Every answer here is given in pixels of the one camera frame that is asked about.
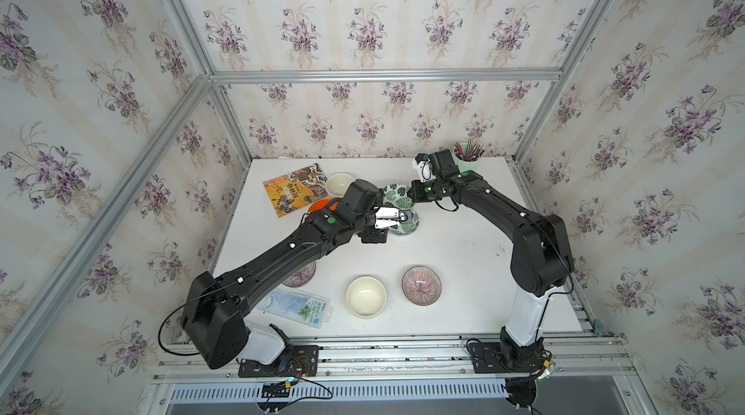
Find small cream bowl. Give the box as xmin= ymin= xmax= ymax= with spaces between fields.
xmin=325 ymin=174 xmax=355 ymax=198

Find purple glass bowl right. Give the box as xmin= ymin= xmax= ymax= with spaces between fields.
xmin=402 ymin=266 xmax=442 ymax=306

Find green leaf bowl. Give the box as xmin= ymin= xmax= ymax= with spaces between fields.
xmin=383 ymin=183 xmax=414 ymax=210

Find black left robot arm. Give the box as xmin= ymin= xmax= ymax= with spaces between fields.
xmin=180 ymin=179 xmax=409 ymax=370

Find pale green pen cup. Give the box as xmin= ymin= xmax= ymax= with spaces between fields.
xmin=452 ymin=141 xmax=483 ymax=172

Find purple glass bowl left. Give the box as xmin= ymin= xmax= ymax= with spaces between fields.
xmin=282 ymin=262 xmax=316 ymax=288

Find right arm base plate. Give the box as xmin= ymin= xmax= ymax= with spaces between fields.
xmin=465 ymin=339 xmax=552 ymax=375

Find aluminium rail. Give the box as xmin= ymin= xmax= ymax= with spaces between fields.
xmin=154 ymin=333 xmax=636 ymax=383

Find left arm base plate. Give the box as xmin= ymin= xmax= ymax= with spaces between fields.
xmin=238 ymin=345 xmax=320 ymax=378

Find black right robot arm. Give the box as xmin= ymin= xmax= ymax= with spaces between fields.
xmin=409 ymin=150 xmax=574 ymax=368

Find large cream bowl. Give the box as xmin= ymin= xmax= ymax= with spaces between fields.
xmin=345 ymin=276 xmax=387 ymax=319

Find clear plastic packet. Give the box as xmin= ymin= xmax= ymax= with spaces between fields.
xmin=256 ymin=288 xmax=334 ymax=329

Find orange illustrated booklet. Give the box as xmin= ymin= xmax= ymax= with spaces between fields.
xmin=263 ymin=164 xmax=328 ymax=218

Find orange bowl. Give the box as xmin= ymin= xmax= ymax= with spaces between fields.
xmin=308 ymin=199 xmax=338 ymax=213

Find purple glass bowl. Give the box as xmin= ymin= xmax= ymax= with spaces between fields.
xmin=282 ymin=262 xmax=316 ymax=288
xmin=402 ymin=266 xmax=442 ymax=306

